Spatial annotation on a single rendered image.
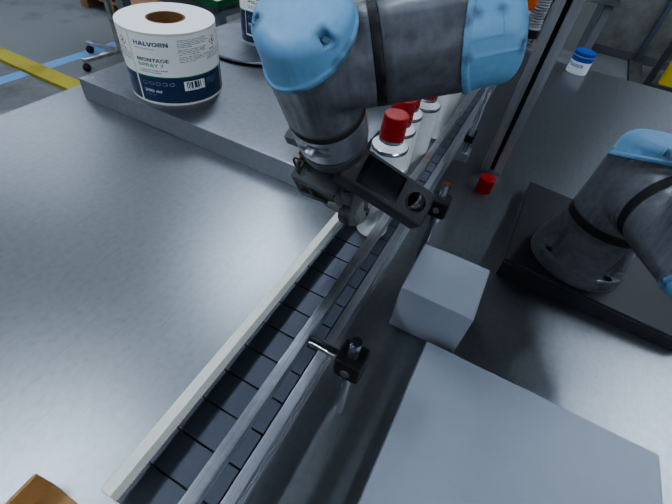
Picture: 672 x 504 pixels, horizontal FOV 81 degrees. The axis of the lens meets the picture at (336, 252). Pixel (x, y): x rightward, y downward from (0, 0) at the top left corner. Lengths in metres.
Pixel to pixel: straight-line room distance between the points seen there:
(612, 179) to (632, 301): 0.22
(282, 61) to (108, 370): 0.44
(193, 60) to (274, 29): 0.67
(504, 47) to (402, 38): 0.07
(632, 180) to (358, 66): 0.44
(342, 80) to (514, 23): 0.12
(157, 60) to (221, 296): 0.53
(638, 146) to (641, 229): 0.11
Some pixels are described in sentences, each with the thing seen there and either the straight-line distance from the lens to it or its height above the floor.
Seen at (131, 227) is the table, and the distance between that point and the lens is 0.76.
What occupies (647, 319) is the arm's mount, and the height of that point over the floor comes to 0.86.
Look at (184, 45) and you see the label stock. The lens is 0.94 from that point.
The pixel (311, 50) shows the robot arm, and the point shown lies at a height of 1.22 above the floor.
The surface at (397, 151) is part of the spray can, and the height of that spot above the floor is 1.04.
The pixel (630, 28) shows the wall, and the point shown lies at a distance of 5.49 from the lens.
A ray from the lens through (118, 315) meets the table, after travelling 0.64.
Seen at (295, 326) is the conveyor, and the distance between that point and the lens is 0.52.
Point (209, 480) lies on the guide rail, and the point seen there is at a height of 0.96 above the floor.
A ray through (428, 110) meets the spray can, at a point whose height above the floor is 1.04.
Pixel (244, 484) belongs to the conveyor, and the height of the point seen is 0.88.
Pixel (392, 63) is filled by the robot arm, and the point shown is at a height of 1.21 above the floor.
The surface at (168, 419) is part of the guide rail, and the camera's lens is 0.45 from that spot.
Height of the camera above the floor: 1.32
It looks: 46 degrees down
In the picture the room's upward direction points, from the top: 8 degrees clockwise
